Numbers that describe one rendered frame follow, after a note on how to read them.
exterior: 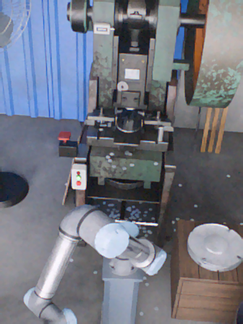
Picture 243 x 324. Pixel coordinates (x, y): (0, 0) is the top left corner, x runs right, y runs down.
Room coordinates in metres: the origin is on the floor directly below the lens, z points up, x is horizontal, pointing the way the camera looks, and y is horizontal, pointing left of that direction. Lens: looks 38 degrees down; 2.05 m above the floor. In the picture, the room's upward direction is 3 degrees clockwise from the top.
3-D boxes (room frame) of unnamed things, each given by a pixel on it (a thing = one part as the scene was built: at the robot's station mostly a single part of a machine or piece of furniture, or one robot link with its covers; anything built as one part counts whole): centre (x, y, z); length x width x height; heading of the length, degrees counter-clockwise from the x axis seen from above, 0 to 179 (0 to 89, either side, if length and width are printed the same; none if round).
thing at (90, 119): (2.15, 0.15, 0.76); 0.17 x 0.06 x 0.10; 88
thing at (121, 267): (1.34, -0.03, 0.50); 0.15 x 0.15 x 0.10
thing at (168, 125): (2.13, -0.19, 0.76); 0.17 x 0.06 x 0.10; 88
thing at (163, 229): (2.27, -0.30, 0.45); 0.92 x 0.12 x 0.90; 178
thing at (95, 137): (2.14, -0.02, 0.68); 0.45 x 0.30 x 0.06; 88
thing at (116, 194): (2.15, -0.02, 0.31); 0.43 x 0.42 x 0.01; 88
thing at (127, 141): (1.96, -0.02, 0.72); 0.25 x 0.14 x 0.14; 178
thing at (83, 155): (2.29, 0.24, 0.45); 0.92 x 0.12 x 0.90; 178
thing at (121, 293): (1.34, -0.03, 0.23); 0.19 x 0.19 x 0.45; 2
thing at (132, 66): (2.10, -0.02, 1.04); 0.17 x 0.15 x 0.30; 178
